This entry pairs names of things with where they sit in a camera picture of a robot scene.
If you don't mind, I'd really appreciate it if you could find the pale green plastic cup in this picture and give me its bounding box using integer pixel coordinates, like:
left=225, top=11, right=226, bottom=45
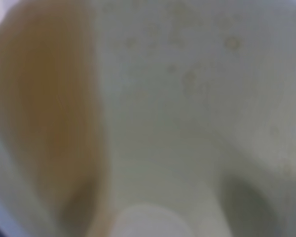
left=0, top=0, right=296, bottom=237

